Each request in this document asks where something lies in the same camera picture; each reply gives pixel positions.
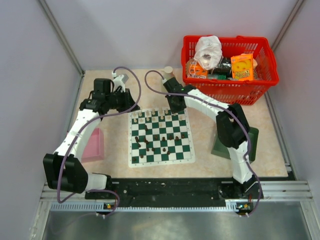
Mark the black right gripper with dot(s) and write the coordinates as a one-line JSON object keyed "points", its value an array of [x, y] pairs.
{"points": [[175, 110]]}

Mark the green white chess mat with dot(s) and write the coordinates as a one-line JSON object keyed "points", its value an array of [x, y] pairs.
{"points": [[159, 137]]}

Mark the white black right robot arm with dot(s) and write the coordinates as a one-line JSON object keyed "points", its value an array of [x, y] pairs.
{"points": [[232, 130]]}

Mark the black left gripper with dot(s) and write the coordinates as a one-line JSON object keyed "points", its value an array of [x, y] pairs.
{"points": [[129, 105]]}

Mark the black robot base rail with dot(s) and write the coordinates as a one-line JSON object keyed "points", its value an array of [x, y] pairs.
{"points": [[178, 193]]}

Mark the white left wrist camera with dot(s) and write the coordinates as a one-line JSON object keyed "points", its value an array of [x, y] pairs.
{"points": [[119, 80]]}

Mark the red plastic basket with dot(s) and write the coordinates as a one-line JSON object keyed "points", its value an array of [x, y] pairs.
{"points": [[219, 83]]}

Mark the black wrapped package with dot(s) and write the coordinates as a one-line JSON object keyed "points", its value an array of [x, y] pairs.
{"points": [[224, 67]]}

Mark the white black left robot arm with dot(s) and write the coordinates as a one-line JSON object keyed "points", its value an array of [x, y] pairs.
{"points": [[63, 168]]}

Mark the white plastic bag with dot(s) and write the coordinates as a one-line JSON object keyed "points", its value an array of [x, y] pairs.
{"points": [[208, 52]]}

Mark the green lotion bottle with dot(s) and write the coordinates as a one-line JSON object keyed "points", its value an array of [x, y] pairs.
{"points": [[168, 72]]}

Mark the pink rectangular tray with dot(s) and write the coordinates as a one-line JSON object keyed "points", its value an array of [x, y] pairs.
{"points": [[94, 150]]}

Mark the orange snack box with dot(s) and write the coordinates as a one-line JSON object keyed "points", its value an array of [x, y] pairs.
{"points": [[242, 67]]}

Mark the orange white packet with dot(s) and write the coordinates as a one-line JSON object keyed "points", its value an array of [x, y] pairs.
{"points": [[194, 70]]}

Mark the green square tray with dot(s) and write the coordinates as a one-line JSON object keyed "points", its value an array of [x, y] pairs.
{"points": [[218, 149]]}

